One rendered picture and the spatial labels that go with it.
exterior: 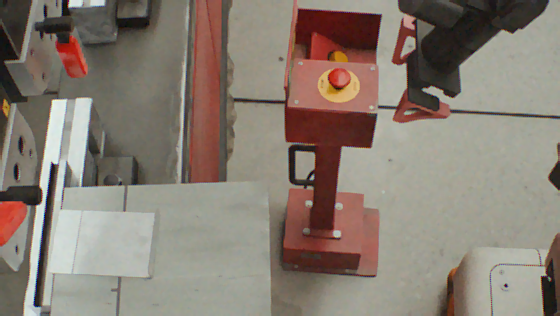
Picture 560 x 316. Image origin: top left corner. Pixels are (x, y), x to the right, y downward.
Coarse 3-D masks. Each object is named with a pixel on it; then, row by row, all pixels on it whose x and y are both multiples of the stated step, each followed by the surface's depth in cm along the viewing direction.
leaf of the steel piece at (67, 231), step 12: (60, 216) 89; (72, 216) 89; (60, 228) 88; (72, 228) 88; (60, 240) 87; (72, 240) 87; (60, 252) 87; (72, 252) 87; (60, 264) 86; (72, 264) 86
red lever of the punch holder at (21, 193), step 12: (0, 192) 62; (12, 192) 61; (24, 192) 61; (36, 192) 61; (0, 204) 58; (12, 204) 58; (24, 204) 59; (36, 204) 62; (0, 216) 56; (12, 216) 57; (24, 216) 59; (0, 228) 54; (12, 228) 56; (0, 240) 54
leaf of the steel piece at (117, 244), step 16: (96, 224) 88; (112, 224) 88; (128, 224) 88; (144, 224) 88; (80, 240) 87; (96, 240) 87; (112, 240) 87; (128, 240) 87; (144, 240) 87; (80, 256) 86; (96, 256) 86; (112, 256) 86; (128, 256) 86; (144, 256) 86; (80, 272) 85; (96, 272) 85; (112, 272) 85; (128, 272) 85; (144, 272) 85
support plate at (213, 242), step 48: (96, 192) 91; (144, 192) 91; (192, 192) 91; (240, 192) 90; (192, 240) 87; (240, 240) 87; (96, 288) 84; (144, 288) 84; (192, 288) 84; (240, 288) 84
